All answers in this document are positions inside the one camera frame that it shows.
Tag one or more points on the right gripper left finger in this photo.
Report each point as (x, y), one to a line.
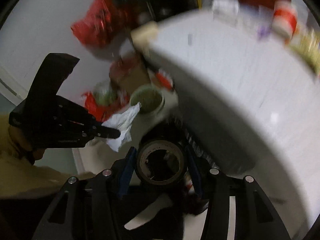
(89, 209)

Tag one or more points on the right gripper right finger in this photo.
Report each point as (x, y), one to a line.
(237, 208)

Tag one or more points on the black tape roll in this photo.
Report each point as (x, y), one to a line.
(160, 163)

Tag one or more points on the white paper tissue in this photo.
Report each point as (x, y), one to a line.
(123, 123)

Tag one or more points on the beige sleeve forearm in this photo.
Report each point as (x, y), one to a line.
(20, 178)

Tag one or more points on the black trash bin bag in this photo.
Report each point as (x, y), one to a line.
(181, 192)

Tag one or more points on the left hand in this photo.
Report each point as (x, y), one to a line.
(30, 152)

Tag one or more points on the brown cardboard box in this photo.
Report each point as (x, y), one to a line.
(129, 74)

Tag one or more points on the green bowl with leftovers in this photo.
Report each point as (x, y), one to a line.
(149, 97)

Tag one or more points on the red plastic bag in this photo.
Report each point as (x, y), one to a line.
(102, 23)

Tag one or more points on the small red paper cup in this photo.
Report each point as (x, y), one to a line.
(285, 18)

